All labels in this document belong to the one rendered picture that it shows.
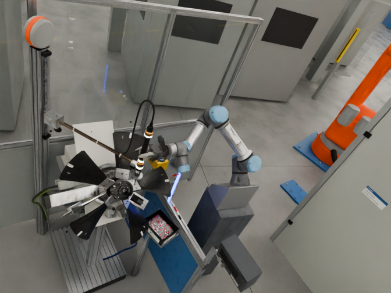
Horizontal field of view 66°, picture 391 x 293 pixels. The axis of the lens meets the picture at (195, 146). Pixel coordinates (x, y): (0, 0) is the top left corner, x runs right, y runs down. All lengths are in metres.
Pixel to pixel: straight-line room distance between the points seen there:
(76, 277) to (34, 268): 0.37
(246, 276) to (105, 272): 1.43
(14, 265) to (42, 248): 0.24
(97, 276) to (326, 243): 2.12
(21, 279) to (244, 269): 1.84
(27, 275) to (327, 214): 2.67
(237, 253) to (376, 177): 1.47
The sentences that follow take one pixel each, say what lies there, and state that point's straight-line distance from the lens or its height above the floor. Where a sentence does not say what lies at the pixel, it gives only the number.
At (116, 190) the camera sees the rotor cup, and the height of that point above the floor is 1.24.
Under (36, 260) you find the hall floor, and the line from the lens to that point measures 3.02.
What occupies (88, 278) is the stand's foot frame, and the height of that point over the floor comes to 0.08.
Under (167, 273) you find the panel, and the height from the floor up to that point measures 0.25.
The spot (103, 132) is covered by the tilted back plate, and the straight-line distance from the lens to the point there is 2.10.
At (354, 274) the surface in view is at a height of 0.59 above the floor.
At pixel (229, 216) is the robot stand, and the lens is 2.29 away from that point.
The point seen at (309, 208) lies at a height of 0.71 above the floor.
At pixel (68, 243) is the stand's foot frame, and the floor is 0.08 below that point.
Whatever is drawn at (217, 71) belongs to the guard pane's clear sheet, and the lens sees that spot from 2.76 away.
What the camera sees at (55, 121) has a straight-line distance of 2.02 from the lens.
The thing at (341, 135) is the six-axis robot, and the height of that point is 0.57.
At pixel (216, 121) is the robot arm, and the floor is 1.63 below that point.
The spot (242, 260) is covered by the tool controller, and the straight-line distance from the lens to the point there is 1.82.
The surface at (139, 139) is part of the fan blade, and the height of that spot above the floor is 1.43.
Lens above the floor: 2.67
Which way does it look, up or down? 38 degrees down
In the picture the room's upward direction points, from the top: 23 degrees clockwise
